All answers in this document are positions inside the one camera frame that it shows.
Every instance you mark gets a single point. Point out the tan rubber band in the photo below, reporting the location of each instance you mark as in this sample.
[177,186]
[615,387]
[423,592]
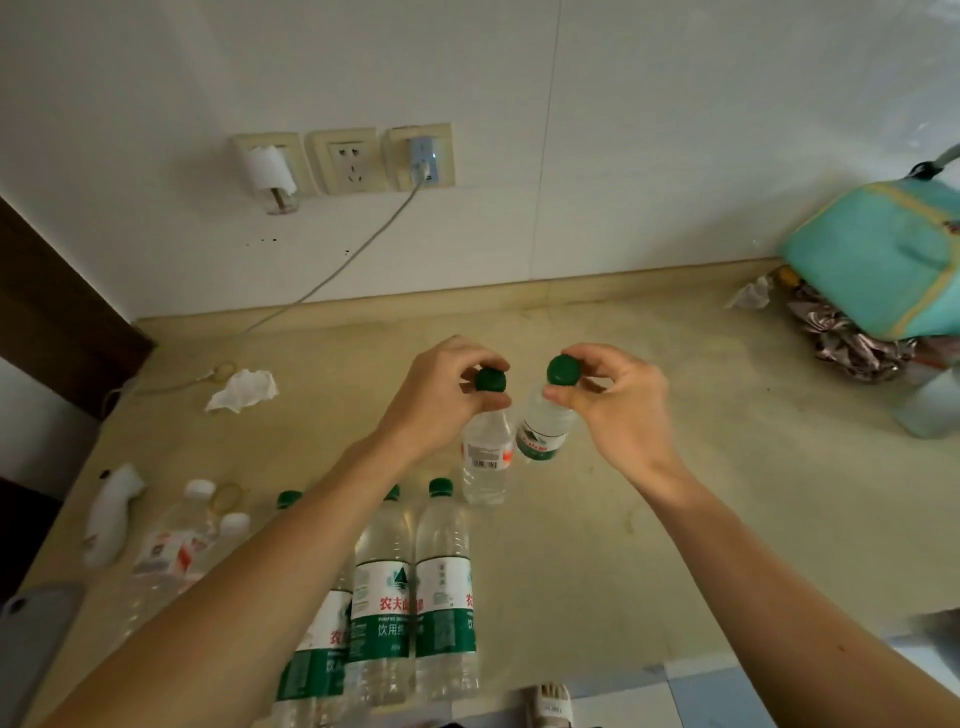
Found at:
[224,364]
[226,485]

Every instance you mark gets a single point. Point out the green-cap water bottle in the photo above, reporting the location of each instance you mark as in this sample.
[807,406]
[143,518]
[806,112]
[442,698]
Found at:
[487,465]
[540,435]

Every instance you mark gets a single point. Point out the grey smartphone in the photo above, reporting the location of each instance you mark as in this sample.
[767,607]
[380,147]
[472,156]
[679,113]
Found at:
[37,652]

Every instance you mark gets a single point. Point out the teal handbag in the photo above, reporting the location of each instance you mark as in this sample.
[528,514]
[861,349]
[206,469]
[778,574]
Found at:
[870,255]

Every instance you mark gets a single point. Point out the person's right foot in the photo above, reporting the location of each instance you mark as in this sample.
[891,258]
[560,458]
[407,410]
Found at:
[550,691]

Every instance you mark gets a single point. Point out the white charger plug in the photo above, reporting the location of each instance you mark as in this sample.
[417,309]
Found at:
[270,169]

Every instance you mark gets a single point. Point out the person's left hand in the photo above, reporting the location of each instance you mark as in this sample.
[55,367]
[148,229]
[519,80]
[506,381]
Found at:
[427,405]

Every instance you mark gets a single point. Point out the person's right forearm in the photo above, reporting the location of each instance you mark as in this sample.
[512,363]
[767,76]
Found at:
[787,615]

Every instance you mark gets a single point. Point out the row of bottles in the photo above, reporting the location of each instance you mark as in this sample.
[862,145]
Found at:
[446,600]

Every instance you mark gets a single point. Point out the white plastic handheld device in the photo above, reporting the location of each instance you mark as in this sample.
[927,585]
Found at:
[112,510]

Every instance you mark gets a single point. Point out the white sandal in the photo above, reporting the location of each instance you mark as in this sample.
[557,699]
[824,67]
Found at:
[551,712]

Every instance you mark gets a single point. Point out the beige table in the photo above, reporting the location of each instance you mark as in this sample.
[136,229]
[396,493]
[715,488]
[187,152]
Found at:
[675,487]

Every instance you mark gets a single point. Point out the small orange object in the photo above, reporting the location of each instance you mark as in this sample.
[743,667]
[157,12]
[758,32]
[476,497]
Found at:
[787,277]

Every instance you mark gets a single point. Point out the clear bag of brown snacks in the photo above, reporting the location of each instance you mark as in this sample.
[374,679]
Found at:
[847,345]

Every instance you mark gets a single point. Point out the person's left forearm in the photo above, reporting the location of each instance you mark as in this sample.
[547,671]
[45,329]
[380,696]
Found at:
[225,615]

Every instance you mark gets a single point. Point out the crumpled white tissue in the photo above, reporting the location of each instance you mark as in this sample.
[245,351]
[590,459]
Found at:
[752,295]
[244,390]

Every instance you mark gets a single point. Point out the person's right hand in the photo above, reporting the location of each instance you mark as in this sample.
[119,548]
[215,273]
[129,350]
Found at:
[637,420]

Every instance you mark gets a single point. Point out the blue-grey plug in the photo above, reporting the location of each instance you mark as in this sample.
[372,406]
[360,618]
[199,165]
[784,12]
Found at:
[424,157]

